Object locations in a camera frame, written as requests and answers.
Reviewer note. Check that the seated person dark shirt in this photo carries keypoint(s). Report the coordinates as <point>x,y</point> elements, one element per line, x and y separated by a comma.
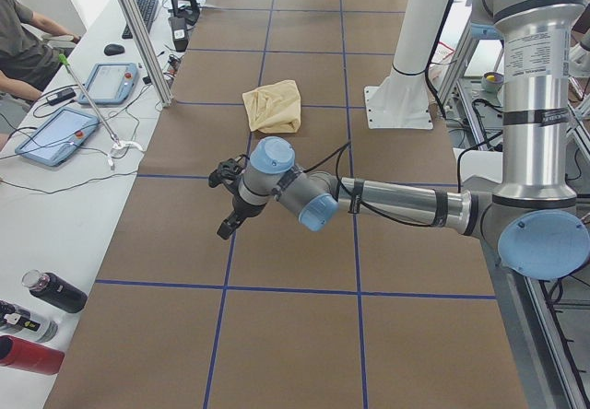
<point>27,64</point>

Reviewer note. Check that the red water bottle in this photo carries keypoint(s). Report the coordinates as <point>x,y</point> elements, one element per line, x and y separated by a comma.
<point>28,356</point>

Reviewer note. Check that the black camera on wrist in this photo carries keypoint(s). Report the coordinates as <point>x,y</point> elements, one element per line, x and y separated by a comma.
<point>228,173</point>

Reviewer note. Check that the black power adapter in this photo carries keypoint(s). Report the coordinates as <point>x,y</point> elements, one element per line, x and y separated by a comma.
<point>179,33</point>

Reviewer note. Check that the grey black water bottle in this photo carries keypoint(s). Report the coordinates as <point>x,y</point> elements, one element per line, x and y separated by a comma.
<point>26,324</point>

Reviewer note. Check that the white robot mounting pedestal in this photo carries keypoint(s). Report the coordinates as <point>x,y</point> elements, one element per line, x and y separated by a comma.
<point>401,101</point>

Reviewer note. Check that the far blue teach pendant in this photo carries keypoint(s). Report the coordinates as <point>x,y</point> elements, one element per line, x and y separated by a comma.
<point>111,83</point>

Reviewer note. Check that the grey bowl with yellow object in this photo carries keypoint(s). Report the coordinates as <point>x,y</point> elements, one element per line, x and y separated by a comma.
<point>492,82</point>

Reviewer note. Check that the near blue teach pendant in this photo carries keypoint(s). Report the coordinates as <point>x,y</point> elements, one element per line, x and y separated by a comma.
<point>59,137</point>

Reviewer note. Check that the black computer keyboard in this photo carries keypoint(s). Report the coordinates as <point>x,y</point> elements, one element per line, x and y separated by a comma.
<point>148,10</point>

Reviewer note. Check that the aluminium frame post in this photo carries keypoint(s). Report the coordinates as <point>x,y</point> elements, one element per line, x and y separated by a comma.
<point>146,50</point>

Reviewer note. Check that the black computer mouse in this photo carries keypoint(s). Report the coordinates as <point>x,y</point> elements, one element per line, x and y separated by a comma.
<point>113,49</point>

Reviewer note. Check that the green-handled grabber stick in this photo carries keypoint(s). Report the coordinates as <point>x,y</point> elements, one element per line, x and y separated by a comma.
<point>118,144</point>

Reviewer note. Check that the blue teach pendant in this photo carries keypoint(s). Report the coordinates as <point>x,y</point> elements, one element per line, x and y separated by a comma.
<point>59,137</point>
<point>111,83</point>

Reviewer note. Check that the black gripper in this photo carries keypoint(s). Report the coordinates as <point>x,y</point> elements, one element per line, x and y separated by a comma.
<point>241,207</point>

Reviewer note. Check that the cream long-sleeve graphic shirt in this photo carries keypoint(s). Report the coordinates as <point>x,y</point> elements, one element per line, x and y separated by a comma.
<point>274,109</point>

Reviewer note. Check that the black phone on desk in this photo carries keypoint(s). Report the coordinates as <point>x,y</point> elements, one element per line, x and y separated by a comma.
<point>61,96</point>

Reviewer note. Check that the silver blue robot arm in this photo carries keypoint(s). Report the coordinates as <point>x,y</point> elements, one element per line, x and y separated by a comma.
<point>529,217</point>

